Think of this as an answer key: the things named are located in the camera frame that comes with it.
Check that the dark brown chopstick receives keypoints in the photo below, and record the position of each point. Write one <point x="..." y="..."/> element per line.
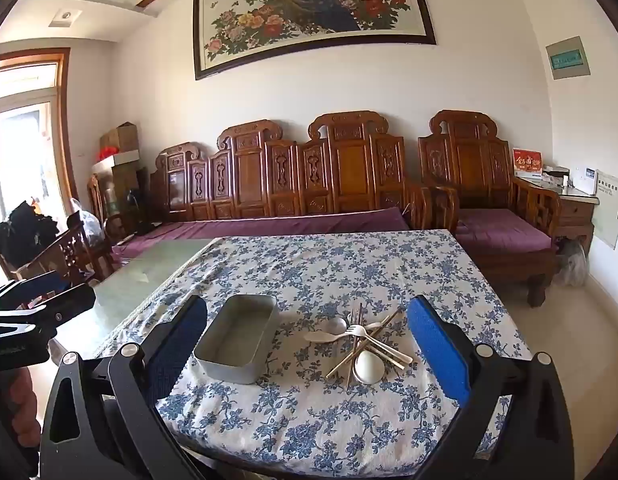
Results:
<point x="350" y="367"/>
<point x="360" y="312"/>

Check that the wooden dining chair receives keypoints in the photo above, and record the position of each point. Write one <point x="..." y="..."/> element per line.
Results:
<point x="64" y="255"/>

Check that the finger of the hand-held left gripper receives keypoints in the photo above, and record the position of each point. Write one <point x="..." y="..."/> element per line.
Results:
<point x="41" y="285"/>
<point x="64" y="305"/>

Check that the red gift box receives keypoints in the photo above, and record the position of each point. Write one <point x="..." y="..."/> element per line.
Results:
<point x="528" y="162"/>

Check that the grey wall panel box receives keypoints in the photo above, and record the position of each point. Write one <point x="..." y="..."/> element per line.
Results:
<point x="569" y="57"/>

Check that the person's left hand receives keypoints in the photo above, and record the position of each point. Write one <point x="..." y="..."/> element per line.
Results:
<point x="21" y="402"/>

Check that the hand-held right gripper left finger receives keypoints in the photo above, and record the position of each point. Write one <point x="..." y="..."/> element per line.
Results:
<point x="181" y="345"/>

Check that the brown cardboard box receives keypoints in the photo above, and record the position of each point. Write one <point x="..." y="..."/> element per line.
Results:
<point x="120" y="137"/>

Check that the long purple sofa cushion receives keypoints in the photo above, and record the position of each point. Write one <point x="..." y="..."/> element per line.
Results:
<point x="269" y="222"/>

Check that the light wooden chopstick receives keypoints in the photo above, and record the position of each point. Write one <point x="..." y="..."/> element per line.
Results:
<point x="399" y="354"/>
<point x="339" y="366"/>
<point x="394" y="362"/>

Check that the wooden-framed glass door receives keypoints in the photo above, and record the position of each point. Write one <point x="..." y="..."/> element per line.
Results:
<point x="24" y="150"/>

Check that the framed peacock painting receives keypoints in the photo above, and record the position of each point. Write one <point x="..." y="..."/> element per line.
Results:
<point x="314" y="10"/>

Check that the rectangular metal tray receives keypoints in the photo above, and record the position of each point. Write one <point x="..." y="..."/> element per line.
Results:
<point x="239" y="340"/>

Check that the white plastic spoon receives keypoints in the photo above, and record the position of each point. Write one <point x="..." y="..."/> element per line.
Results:
<point x="370" y="366"/>
<point x="319" y="336"/>

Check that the white wall cabinet door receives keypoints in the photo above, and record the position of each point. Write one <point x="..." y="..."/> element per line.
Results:
<point x="609" y="210"/>

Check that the white box device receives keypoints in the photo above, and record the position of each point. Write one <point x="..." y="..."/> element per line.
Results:
<point x="584" y="180"/>

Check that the clear plastic bag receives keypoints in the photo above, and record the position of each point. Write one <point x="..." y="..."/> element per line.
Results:
<point x="89" y="222"/>

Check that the wooden side table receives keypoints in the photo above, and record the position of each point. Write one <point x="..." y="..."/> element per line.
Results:
<point x="574" y="212"/>

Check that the blue floral tablecloth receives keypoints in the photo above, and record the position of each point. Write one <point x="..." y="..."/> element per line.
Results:
<point x="314" y="270"/>

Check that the metal spoon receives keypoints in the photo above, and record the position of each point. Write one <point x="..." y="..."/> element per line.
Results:
<point x="336" y="326"/>

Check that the purple armchair cushion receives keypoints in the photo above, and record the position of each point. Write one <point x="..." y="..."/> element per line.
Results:
<point x="504" y="230"/>

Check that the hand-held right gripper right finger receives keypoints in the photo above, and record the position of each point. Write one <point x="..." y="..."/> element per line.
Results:
<point x="436" y="350"/>

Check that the carved wooden sofa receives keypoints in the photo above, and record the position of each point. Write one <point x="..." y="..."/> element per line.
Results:
<point x="289" y="175"/>

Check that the black bag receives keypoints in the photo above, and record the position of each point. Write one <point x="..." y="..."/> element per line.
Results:
<point x="26" y="232"/>

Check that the carved wooden armchair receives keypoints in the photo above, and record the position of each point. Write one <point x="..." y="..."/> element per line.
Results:
<point x="469" y="170"/>

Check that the grey plastic bag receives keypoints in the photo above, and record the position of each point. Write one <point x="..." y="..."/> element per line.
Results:
<point x="573" y="262"/>

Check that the large cardboard box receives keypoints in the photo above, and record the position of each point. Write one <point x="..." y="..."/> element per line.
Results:
<point x="126" y="185"/>

